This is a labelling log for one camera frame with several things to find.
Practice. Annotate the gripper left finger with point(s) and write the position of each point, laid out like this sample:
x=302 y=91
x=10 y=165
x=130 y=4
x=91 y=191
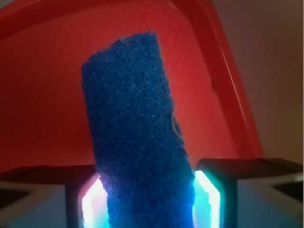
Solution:
x=52 y=197

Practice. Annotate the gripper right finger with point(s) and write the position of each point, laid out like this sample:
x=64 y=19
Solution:
x=248 y=193

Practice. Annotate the blue scrub sponge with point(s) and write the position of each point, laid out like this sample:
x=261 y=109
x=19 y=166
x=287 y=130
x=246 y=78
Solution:
x=138 y=148

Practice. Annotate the red plastic tray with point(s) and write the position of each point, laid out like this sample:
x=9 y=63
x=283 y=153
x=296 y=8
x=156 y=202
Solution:
x=44 y=43

